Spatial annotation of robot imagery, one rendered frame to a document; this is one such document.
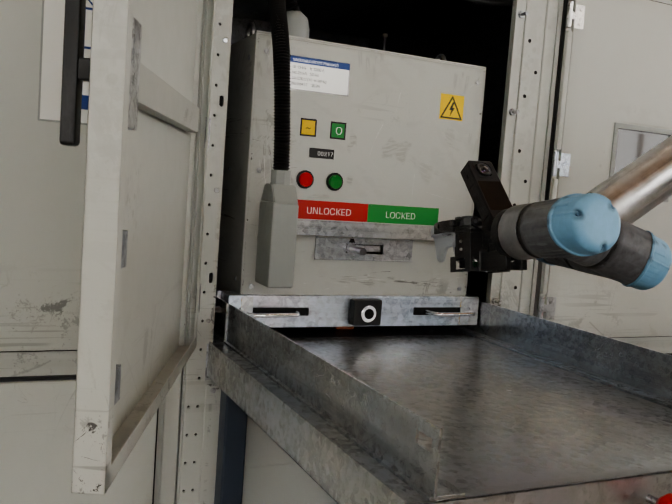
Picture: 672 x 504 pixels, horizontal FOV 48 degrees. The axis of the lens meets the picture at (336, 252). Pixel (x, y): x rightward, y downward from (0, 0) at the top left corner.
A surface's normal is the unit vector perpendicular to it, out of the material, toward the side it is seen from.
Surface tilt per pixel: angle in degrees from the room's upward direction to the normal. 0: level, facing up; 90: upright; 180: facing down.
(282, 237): 90
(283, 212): 90
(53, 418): 90
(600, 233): 80
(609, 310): 90
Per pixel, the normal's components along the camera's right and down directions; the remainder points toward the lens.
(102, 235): 0.05, 0.09
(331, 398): -0.91, -0.03
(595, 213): 0.42, -0.06
